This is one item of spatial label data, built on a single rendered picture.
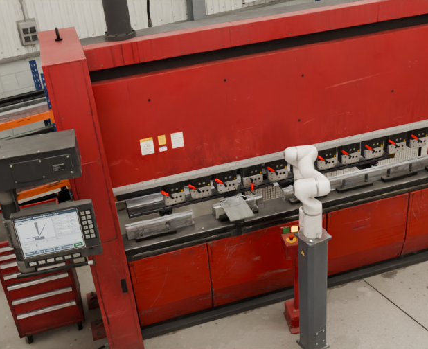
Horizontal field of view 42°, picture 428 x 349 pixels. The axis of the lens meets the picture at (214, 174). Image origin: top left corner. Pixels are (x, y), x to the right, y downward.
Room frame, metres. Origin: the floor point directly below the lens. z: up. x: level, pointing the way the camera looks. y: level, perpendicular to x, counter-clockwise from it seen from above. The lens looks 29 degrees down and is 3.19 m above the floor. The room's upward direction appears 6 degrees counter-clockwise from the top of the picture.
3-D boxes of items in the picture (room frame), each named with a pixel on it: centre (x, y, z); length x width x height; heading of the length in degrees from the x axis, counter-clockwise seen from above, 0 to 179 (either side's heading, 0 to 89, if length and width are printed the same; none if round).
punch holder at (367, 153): (3.89, -1.24, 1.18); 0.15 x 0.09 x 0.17; 104
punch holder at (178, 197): (3.50, 0.31, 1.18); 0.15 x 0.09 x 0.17; 104
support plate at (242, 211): (3.46, -0.14, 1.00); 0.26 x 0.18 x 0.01; 14
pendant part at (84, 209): (2.75, 0.93, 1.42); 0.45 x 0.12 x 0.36; 100
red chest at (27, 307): (3.58, 1.44, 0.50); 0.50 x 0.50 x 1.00; 14
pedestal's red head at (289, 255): (3.33, -0.56, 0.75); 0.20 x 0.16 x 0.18; 95
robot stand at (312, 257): (3.05, -0.61, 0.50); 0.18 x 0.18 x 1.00; 26
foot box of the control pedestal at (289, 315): (3.30, -0.56, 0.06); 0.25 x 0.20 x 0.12; 5
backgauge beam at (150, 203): (3.99, -0.42, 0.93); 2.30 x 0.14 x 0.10; 104
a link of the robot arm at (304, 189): (3.05, -0.58, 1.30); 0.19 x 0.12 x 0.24; 90
